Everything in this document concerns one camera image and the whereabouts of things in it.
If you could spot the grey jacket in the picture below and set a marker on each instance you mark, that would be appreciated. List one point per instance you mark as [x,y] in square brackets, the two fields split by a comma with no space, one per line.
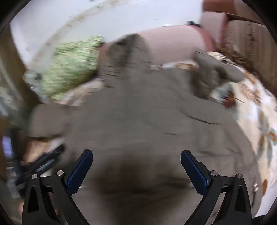
[142,138]

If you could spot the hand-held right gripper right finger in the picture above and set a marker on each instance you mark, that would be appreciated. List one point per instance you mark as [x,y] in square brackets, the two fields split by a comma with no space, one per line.
[194,171]

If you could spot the green patterned pillow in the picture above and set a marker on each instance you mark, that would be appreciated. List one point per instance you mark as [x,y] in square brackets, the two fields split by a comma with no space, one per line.
[70,66]

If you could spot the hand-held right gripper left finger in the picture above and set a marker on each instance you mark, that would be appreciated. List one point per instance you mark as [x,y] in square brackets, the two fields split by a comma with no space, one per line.
[80,169]

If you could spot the floral bed sheet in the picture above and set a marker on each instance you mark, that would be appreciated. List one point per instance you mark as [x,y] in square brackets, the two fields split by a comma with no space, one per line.
[252,112]

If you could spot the pink pillow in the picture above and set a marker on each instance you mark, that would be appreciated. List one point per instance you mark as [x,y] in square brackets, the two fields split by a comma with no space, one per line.
[175,46]

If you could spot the brown wooden headboard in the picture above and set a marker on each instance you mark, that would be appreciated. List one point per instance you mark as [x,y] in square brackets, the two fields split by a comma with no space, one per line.
[248,41]

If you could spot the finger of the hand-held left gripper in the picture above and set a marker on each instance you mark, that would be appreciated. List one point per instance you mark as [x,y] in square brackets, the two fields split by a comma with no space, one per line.
[46,161]

